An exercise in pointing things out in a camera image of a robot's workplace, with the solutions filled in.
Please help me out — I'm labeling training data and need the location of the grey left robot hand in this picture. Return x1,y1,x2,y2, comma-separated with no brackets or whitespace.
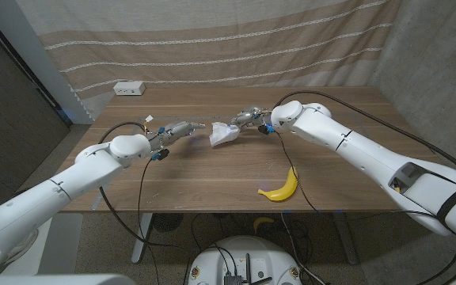
148,120,207,151

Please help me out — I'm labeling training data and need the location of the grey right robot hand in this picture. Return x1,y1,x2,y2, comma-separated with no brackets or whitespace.
230,105,275,131

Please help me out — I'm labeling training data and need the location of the yellow toy banana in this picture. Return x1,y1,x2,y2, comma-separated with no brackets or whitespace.
256,165,299,203
253,216,276,234

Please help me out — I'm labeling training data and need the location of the white power strip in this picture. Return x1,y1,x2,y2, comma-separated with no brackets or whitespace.
112,81,146,97

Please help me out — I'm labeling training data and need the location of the beige striped curtain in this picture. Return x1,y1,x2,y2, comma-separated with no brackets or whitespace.
16,0,403,120

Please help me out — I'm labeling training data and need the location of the black round floor object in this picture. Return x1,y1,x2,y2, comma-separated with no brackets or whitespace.
152,212,184,233

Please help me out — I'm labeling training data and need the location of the metal table leg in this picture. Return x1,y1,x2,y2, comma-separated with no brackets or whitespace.
131,212,154,264
332,211,360,265

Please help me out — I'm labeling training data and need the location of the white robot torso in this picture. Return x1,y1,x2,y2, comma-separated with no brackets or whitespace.
187,235,303,285

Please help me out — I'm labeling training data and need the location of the dark perforated panel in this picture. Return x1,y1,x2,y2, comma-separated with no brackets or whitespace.
0,11,70,217

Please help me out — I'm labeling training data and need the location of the thick black cable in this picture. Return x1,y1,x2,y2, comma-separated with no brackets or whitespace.
97,121,197,285
273,90,456,183

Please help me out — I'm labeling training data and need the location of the thin black cable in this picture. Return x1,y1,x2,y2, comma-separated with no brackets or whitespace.
275,131,319,215
136,157,162,285

